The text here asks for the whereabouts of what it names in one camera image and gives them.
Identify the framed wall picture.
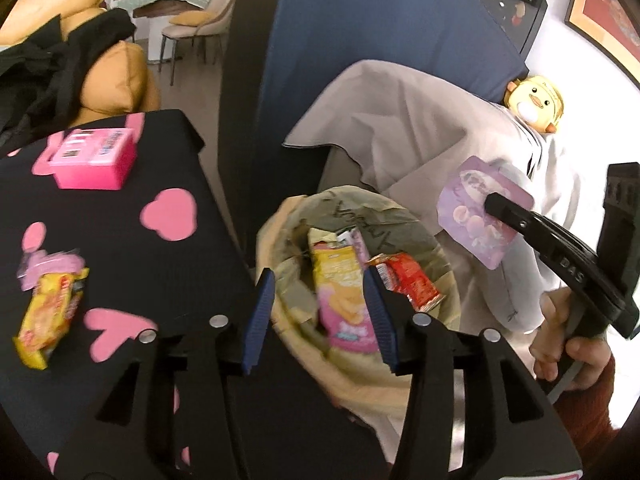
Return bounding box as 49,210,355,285
564,0,640,86

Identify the pink plastic box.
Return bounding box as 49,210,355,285
32,127,138,191

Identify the red snack packet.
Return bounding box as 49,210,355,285
370,252,447,313

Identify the dark blue cloth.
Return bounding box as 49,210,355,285
255,0,530,161

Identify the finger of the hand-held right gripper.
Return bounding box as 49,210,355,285
484,192,566,257

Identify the yellow snack packet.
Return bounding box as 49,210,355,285
12,267,91,371

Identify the black clothing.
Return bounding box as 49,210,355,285
0,7,137,151

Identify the black tablecloth with pink hearts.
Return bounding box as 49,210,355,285
0,108,391,480

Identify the beige blanket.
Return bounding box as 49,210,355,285
282,59,616,461

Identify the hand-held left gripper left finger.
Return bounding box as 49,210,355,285
52,267,276,480

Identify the purple snack packet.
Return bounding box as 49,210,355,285
436,156,535,271

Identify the yellow armchair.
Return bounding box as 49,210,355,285
0,0,161,126

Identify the pink wrapper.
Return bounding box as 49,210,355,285
17,250,85,291

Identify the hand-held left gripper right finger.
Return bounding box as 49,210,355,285
362,265,586,480

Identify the dining chair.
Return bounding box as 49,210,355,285
160,0,238,86

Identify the pink snack packet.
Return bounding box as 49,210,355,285
306,227,383,356

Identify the person's right forearm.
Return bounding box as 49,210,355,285
550,355,640,431

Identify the person's right hand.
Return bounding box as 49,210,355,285
530,287,613,393

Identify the yellow duck plush toy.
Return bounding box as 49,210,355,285
504,74,565,135

